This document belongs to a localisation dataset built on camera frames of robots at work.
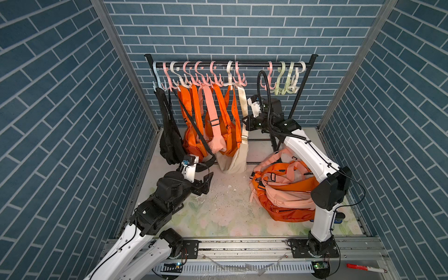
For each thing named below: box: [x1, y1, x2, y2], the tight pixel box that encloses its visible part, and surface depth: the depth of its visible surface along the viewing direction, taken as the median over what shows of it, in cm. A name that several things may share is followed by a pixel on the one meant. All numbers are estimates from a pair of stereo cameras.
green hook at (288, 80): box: [281, 61, 296, 96], surface depth 71 cm
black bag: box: [154, 87, 216, 173], surface depth 81 cm
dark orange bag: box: [257, 190, 316, 223], surface depth 79 cm
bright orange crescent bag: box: [252, 161, 320, 194], surface depth 93 cm
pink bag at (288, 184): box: [249, 160, 318, 210], surface depth 90 cm
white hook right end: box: [292, 61, 307, 94], surface depth 73 cm
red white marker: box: [346, 263, 388, 273], surface depth 71 cm
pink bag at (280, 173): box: [249, 148, 302, 205], surface depth 92 cm
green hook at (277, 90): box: [274, 61, 287, 96], surface depth 72 cm
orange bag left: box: [176, 84, 208, 163], surface depth 79 cm
